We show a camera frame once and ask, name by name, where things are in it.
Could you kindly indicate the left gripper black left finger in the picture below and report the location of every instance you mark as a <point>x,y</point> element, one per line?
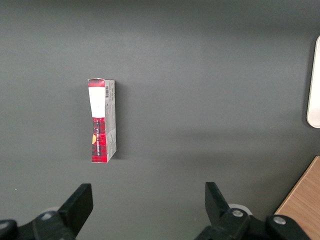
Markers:
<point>72,212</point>

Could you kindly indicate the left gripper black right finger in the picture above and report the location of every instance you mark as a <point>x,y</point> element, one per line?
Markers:
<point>220,215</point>

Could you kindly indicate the wooden drawer cabinet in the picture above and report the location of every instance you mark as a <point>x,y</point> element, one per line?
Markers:
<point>305,200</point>

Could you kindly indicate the red plaid cardboard box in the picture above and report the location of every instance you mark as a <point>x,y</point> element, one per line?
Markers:
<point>100,140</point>

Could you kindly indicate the beige plastic tray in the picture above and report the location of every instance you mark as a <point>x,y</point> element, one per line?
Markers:
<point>315,95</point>

